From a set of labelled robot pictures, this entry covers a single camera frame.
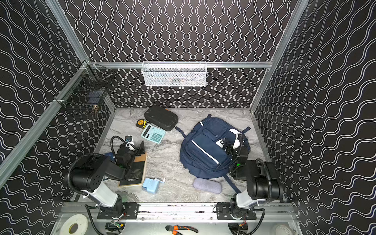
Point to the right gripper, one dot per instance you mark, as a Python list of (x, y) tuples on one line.
[(232, 148)]

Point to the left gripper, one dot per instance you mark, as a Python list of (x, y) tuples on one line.
[(136, 151)]

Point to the brown black book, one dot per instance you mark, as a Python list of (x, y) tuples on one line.
[(136, 176)]

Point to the navy blue backpack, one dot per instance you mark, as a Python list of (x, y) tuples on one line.
[(203, 150)]

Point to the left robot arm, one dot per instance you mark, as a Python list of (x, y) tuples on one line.
[(86, 175)]

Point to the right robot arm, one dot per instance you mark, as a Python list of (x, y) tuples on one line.
[(262, 183)]

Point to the light blue pencil sharpener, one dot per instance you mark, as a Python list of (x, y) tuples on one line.
[(152, 185)]

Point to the purple glasses case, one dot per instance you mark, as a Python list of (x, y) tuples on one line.
[(207, 185)]

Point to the black zippered case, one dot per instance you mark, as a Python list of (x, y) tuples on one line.
[(161, 117)]

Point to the teal calculator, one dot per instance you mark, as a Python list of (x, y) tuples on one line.
[(153, 134)]

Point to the yellow black tape measure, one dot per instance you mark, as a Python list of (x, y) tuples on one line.
[(141, 123)]

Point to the white tape roll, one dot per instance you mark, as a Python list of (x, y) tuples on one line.
[(75, 225)]

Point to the white roll right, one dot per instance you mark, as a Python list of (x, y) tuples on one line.
[(281, 230)]

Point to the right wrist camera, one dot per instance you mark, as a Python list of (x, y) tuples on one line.
[(239, 141)]

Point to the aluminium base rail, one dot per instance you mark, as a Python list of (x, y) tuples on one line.
[(185, 212)]

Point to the black wire basket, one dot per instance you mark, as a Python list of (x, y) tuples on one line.
[(87, 96)]

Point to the orange handled pliers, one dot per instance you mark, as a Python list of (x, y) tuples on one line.
[(175, 229)]

